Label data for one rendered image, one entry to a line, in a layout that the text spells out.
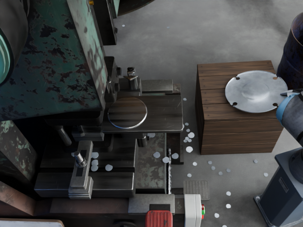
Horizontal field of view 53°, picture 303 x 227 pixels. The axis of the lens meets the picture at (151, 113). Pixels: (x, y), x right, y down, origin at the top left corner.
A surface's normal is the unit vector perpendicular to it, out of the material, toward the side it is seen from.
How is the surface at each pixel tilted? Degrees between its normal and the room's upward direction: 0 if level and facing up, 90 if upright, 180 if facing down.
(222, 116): 0
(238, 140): 90
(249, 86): 11
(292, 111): 47
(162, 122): 0
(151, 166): 0
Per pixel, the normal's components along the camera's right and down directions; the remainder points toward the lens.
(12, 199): 0.94, -0.18
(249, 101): -0.24, -0.66
